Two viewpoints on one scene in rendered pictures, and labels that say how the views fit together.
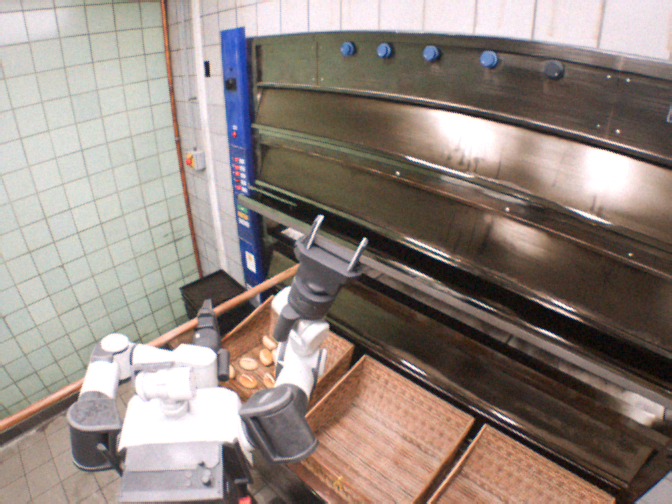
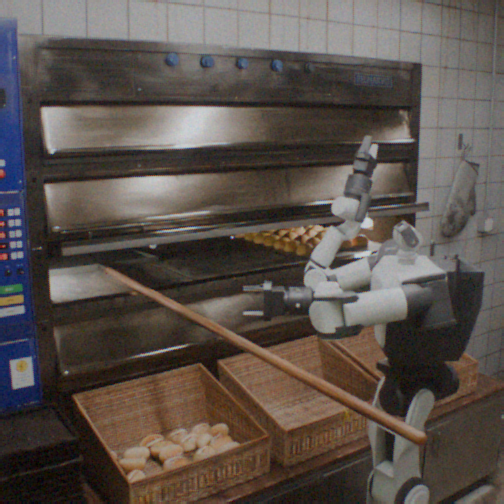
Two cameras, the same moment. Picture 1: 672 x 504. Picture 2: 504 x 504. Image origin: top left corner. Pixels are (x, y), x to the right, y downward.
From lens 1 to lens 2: 2.30 m
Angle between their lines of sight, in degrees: 74
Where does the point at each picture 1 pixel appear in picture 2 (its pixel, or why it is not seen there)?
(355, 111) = (179, 117)
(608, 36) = (330, 47)
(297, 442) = not seen: hidden behind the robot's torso
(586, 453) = not seen: hidden behind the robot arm
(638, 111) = (343, 82)
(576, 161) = (323, 116)
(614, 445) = not seen: hidden behind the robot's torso
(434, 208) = (250, 180)
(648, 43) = (344, 49)
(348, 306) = (183, 323)
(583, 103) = (321, 83)
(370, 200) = (201, 195)
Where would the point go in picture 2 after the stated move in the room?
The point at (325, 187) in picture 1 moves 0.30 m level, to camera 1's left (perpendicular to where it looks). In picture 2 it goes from (153, 201) to (120, 213)
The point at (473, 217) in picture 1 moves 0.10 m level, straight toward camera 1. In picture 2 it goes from (275, 175) to (295, 176)
